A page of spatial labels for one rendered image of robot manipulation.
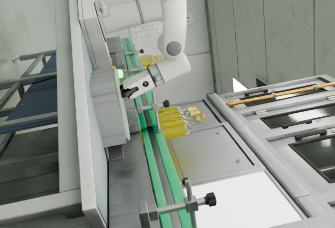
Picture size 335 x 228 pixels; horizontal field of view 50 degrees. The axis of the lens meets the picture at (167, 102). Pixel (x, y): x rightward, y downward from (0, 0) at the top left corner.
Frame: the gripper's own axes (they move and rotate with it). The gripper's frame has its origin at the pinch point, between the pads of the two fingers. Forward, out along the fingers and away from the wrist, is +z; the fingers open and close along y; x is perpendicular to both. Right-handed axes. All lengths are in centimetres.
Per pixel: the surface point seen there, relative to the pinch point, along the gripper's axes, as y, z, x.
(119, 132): -7.2, 2.1, -10.6
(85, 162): -36.3, 8.2, -2.4
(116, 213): -36.1, 8.3, -19.4
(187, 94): 614, -68, -240
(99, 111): -7.3, 4.5, -0.9
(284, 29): 273, -175, -92
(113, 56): 80, -1, -3
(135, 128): 11.5, -1.2, -19.0
